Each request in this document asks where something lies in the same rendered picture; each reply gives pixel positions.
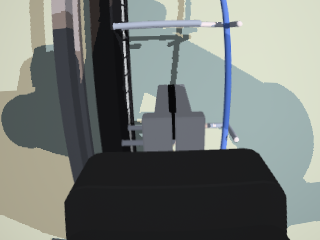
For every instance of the black network patch panel rack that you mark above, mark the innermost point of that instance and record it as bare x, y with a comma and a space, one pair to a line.
113, 93

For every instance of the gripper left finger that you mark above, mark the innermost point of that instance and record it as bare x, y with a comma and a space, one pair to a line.
157, 127

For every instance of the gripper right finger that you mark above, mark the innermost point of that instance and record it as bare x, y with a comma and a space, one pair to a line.
188, 126

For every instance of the blue cable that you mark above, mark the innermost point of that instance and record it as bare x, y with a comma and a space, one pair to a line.
227, 91

